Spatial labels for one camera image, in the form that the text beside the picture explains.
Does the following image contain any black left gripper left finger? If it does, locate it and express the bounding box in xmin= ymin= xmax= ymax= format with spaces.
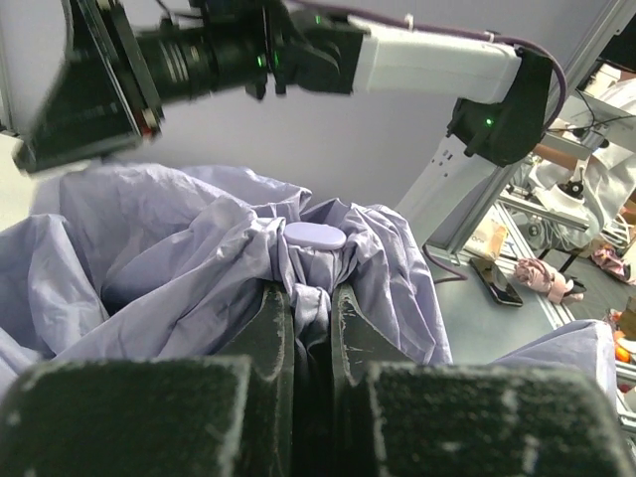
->
xmin=1 ymin=282 xmax=294 ymax=476

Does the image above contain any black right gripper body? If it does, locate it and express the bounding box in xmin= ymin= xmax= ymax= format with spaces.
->
xmin=64 ymin=1 xmax=163 ymax=144

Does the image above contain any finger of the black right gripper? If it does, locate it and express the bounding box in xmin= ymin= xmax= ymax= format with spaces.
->
xmin=13 ymin=59 xmax=149 ymax=174

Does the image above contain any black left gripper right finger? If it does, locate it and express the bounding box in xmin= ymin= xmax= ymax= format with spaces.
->
xmin=331 ymin=284 xmax=626 ymax=476

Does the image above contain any lavender folding umbrella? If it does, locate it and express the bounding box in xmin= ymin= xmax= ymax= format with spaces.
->
xmin=0 ymin=163 xmax=620 ymax=389

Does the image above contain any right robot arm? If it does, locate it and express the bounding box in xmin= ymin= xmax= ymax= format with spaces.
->
xmin=9 ymin=1 xmax=566 ymax=242

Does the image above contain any black smartphone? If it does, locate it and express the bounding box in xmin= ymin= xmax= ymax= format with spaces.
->
xmin=469 ymin=257 xmax=524 ymax=308

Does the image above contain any person in white coat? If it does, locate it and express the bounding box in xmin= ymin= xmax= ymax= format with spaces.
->
xmin=529 ymin=77 xmax=636 ymax=249

